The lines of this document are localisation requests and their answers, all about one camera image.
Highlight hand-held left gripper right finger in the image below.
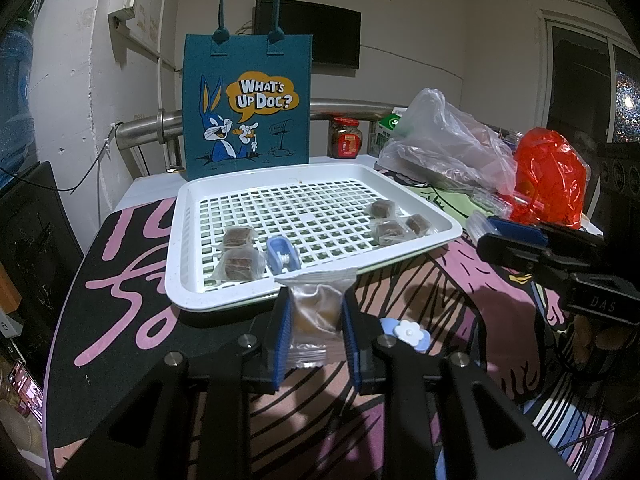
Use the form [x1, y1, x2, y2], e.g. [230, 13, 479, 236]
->
[340, 290, 576, 480]

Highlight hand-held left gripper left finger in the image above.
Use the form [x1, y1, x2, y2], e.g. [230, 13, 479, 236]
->
[60, 286, 296, 480]

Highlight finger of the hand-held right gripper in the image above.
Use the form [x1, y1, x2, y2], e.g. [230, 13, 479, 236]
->
[476, 234, 583, 283]
[487, 216, 606, 251]

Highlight white perforated plastic tray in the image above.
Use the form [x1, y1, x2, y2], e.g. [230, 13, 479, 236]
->
[165, 161, 463, 313]

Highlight person's right hand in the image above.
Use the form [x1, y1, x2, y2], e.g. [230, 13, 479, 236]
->
[570, 312, 621, 368]

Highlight clear plastic box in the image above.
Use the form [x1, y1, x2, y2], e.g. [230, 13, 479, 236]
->
[466, 211, 498, 240]
[471, 187, 513, 212]

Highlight blue flower clip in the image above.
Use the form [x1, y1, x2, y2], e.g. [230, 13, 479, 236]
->
[379, 318, 431, 352]

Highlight red plastic bag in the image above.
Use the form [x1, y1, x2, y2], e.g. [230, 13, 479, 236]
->
[510, 127, 591, 231]

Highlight blue plastic clip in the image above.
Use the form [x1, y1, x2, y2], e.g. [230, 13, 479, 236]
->
[266, 236, 301, 275]

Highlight clear plastic bag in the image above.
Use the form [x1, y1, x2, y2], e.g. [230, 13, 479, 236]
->
[376, 88, 518, 195]

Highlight black speaker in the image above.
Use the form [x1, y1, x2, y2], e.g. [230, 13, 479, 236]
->
[595, 142, 640, 201]

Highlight dark window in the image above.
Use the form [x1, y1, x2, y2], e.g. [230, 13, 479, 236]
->
[545, 10, 640, 143]

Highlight green and white carton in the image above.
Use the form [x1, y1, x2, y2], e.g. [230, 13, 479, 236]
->
[369, 107, 416, 156]

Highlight red-lid glass jar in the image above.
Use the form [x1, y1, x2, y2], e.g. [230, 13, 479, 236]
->
[327, 116, 363, 158]

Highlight teal cartoon tote bag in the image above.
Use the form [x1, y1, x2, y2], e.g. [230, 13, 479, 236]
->
[181, 0, 312, 181]

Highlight smartphone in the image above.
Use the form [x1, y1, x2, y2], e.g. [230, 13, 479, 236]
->
[7, 360, 46, 411]

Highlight black cabinet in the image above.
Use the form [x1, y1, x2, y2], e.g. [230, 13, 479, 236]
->
[0, 160, 86, 331]

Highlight wooden box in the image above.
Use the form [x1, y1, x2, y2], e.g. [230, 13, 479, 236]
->
[0, 262, 23, 313]

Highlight blue water jug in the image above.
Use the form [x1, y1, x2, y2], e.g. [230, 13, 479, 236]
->
[0, 0, 38, 196]

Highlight steel rail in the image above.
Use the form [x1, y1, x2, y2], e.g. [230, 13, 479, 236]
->
[117, 100, 396, 153]

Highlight black wall monitor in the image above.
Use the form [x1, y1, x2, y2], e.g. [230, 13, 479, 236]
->
[255, 0, 362, 70]

